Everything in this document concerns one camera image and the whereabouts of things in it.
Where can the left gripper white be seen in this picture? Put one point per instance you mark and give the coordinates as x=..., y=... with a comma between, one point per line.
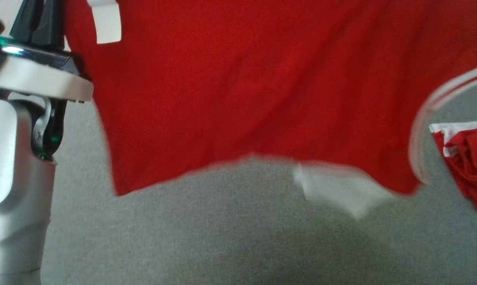
x=40, y=77

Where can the red and white striped jersey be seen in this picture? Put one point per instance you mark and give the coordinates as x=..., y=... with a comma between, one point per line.
x=242, y=87

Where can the plain red shorts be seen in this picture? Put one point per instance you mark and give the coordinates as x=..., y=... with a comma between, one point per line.
x=470, y=166

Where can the grey fabric sofa seat cushion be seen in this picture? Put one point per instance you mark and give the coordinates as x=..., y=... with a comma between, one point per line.
x=222, y=237

